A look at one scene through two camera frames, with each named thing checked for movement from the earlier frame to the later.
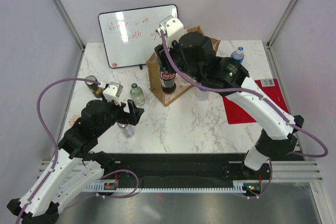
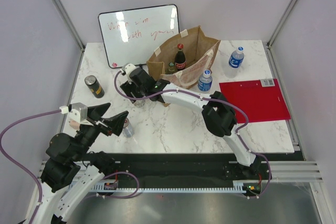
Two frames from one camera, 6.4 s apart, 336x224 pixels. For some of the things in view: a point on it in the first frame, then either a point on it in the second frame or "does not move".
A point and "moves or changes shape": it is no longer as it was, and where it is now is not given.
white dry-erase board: (130, 35) does not move
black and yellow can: (92, 81) does not move
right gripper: (163, 55) to (127, 88)
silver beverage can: (128, 129) does not move
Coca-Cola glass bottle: (168, 74) moves or changes shape
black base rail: (186, 168) does not move
